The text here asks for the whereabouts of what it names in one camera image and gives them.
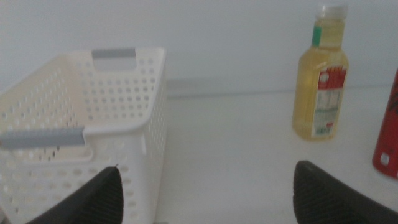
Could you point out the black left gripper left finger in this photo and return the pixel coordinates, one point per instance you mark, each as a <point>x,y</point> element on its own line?
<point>96,202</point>

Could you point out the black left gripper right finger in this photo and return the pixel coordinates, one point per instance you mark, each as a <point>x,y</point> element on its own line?
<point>323,199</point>

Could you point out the red drink can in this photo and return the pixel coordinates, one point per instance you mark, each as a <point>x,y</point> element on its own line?
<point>388,140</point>

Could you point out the yellow tea bottle red label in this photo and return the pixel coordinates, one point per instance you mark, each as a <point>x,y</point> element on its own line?
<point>311,93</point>

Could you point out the white perforated plastic basket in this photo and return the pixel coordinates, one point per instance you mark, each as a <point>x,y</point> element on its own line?
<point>124,146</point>

